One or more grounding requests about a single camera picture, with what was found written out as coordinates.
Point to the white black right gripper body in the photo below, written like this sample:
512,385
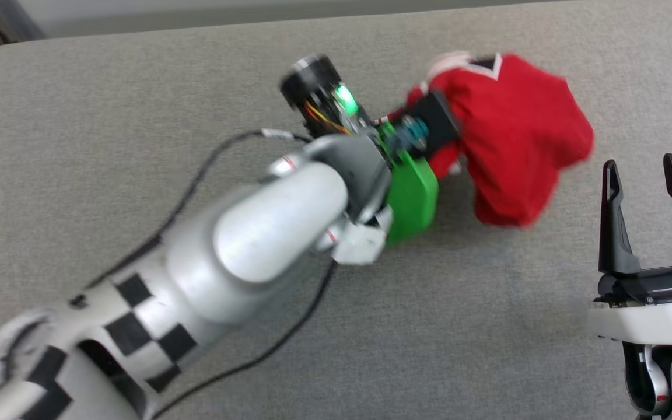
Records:
651,321

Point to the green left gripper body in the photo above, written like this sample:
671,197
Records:
412,198

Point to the red garment with white collar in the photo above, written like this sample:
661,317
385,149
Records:
517,134

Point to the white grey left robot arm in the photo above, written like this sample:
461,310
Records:
266,233

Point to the grey fabric sofa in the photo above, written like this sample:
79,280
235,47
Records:
487,321

